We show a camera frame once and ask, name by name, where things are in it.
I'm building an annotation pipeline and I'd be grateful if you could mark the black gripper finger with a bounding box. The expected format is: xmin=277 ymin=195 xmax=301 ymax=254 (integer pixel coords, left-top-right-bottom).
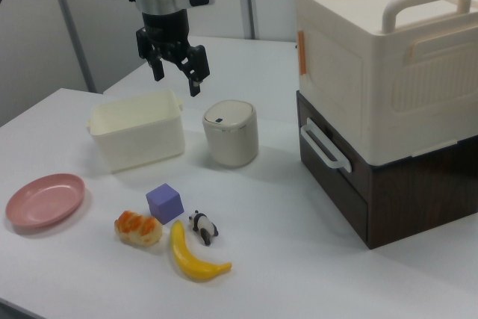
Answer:
xmin=177 ymin=45 xmax=211 ymax=98
xmin=149 ymin=48 xmax=167 ymax=82

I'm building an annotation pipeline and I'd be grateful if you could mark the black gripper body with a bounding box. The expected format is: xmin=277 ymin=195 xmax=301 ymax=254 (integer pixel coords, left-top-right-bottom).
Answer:
xmin=134 ymin=9 xmax=192 ymax=66

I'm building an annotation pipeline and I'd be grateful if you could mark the purple cube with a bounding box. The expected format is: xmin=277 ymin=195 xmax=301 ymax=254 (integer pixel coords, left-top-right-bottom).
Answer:
xmin=145 ymin=182 xmax=185 ymax=225

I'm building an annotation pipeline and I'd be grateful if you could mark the pink plate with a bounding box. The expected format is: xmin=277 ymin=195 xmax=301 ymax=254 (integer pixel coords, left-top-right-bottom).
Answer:
xmin=4 ymin=173 xmax=87 ymax=229

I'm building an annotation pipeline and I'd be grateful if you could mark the cream plastic open bin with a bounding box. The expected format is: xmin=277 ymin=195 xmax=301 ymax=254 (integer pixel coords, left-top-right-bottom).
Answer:
xmin=86 ymin=89 xmax=187 ymax=175

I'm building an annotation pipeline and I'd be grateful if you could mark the cream mini trash can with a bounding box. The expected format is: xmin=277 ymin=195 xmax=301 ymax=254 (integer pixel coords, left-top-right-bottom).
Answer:
xmin=202 ymin=99 xmax=260 ymax=170

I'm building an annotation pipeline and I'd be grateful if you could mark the small panda figurine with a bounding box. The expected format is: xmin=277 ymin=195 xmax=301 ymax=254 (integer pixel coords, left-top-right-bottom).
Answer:
xmin=187 ymin=209 xmax=219 ymax=247

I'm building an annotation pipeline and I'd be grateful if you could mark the toy bread with orange glaze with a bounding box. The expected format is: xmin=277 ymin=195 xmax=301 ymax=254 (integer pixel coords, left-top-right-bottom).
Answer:
xmin=113 ymin=209 xmax=164 ymax=248

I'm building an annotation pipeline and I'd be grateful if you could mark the yellow toy banana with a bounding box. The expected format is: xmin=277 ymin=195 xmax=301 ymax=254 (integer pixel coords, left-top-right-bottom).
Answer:
xmin=169 ymin=219 xmax=234 ymax=281

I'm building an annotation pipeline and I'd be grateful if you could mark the dark wooden drawer cabinet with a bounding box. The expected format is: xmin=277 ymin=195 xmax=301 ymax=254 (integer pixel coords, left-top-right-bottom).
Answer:
xmin=295 ymin=89 xmax=478 ymax=251

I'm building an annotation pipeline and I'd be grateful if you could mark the orange microwave door handle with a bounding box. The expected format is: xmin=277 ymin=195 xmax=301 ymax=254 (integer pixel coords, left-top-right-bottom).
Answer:
xmin=296 ymin=30 xmax=309 ymax=75

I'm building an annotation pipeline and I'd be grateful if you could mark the translucent white drawer handle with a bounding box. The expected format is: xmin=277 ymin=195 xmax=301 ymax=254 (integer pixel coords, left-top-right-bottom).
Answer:
xmin=299 ymin=117 xmax=353 ymax=174

